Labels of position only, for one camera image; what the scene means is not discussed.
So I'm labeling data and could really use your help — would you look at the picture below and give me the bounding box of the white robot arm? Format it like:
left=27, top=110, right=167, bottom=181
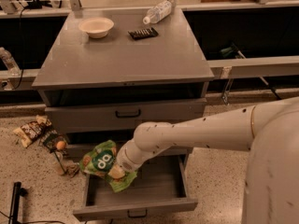
left=116, top=97, right=299, bottom=224

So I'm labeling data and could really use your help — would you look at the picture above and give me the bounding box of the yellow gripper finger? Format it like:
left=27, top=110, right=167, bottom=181
left=108, top=164, right=125, bottom=179

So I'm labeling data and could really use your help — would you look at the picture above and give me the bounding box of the grey middle drawer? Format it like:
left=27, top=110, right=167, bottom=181
left=67, top=138, right=193, bottom=162

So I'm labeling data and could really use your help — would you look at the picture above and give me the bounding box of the grey open bottom drawer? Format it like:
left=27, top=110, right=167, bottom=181
left=73, top=155, right=198, bottom=221

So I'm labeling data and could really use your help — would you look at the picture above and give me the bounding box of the brown chip bag on floor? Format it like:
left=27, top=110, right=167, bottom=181
left=13, top=115, right=51, bottom=147

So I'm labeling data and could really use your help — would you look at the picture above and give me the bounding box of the orange ball on floor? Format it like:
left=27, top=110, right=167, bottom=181
left=56, top=141, right=66, bottom=150

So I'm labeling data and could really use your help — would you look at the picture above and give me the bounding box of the clear plastic water bottle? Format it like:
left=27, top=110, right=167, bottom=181
left=143, top=1, right=172, bottom=24

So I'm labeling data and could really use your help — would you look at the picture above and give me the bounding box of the white paper bowl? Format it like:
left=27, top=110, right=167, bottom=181
left=78, top=17, right=114, bottom=38

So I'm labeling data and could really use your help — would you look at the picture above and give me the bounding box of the black stand on floor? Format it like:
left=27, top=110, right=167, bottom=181
left=8, top=182, right=28, bottom=224

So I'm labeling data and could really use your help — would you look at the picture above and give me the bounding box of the clear bottle at left edge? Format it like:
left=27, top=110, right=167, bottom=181
left=0, top=47, right=21, bottom=77

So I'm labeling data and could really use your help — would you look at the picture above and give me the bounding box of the grey drawer cabinet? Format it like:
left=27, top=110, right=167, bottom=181
left=33, top=8, right=213, bottom=144

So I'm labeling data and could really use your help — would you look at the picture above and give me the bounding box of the green handled tool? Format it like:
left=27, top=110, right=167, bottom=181
left=220, top=43, right=245, bottom=59

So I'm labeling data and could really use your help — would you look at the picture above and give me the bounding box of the dark green bag on floor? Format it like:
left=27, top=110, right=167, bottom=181
left=39, top=130, right=67, bottom=153

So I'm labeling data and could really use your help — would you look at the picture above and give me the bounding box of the green rice chip bag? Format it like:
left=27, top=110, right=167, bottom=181
left=78, top=140, right=137, bottom=192

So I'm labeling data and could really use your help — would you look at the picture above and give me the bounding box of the grey top drawer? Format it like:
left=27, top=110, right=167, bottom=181
left=46, top=98, right=206, bottom=133

